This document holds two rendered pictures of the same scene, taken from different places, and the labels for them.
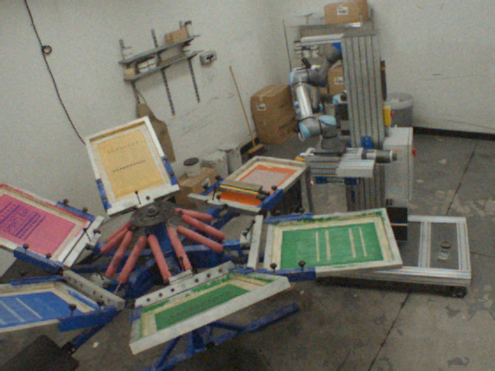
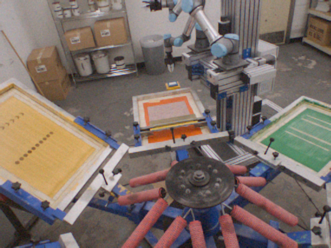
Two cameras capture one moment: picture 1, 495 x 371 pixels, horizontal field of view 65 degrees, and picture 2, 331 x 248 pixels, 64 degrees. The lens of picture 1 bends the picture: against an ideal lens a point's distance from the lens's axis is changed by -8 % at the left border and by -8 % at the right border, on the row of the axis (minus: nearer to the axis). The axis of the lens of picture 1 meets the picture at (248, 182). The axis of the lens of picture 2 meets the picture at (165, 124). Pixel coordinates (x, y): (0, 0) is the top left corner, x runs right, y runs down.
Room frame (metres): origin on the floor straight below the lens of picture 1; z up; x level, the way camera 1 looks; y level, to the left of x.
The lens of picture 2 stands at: (1.81, 1.28, 2.18)
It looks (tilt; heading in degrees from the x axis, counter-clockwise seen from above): 35 degrees down; 315
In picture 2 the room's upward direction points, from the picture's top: 8 degrees counter-clockwise
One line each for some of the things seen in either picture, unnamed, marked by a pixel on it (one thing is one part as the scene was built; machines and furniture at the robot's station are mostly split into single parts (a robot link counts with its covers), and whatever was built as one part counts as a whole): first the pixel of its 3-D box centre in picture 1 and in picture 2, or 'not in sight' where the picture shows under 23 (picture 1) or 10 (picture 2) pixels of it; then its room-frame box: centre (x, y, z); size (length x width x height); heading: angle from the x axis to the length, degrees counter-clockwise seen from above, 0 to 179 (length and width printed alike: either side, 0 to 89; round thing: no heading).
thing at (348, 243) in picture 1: (303, 233); (302, 133); (2.11, -0.26, 1.05); 1.08 x 0.61 x 0.23; 79
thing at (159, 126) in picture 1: (149, 130); not in sight; (4.78, 1.03, 1.06); 0.53 x 0.07 x 1.05; 139
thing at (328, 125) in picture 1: (327, 124); (230, 42); (2.85, -0.65, 1.42); 0.13 x 0.12 x 0.14; 87
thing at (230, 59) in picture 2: (330, 140); (230, 56); (2.85, -0.65, 1.31); 0.15 x 0.15 x 0.10
